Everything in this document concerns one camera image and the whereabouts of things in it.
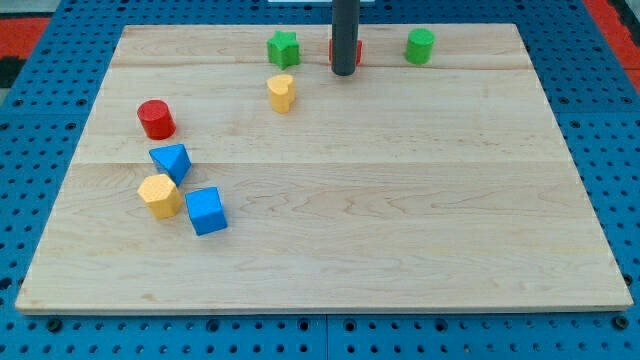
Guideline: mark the green star block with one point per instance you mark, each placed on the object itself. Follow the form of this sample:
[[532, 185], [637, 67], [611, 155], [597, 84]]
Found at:
[[283, 49]]

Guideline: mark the light wooden board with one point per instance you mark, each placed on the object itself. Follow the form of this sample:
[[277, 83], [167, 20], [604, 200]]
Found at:
[[442, 188]]

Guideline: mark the yellow heart block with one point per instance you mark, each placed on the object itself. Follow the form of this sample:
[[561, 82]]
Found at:
[[282, 93]]

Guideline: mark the blue cube block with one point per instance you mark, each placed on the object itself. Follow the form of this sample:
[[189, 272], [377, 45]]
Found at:
[[205, 210]]

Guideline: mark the red block behind rod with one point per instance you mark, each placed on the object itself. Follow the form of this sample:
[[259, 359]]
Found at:
[[358, 52]]

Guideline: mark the blue triangular prism block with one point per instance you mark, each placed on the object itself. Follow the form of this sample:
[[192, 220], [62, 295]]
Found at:
[[172, 160]]

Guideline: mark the yellow hexagon block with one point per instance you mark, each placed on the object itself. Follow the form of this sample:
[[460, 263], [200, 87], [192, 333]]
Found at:
[[161, 196]]

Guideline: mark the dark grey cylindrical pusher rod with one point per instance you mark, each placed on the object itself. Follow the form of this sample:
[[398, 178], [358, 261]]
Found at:
[[345, 22]]

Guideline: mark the green cylinder block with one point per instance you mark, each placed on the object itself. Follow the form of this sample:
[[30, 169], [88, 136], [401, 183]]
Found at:
[[419, 46]]

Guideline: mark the red cylinder block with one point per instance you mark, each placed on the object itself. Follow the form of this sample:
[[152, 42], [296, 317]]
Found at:
[[156, 119]]

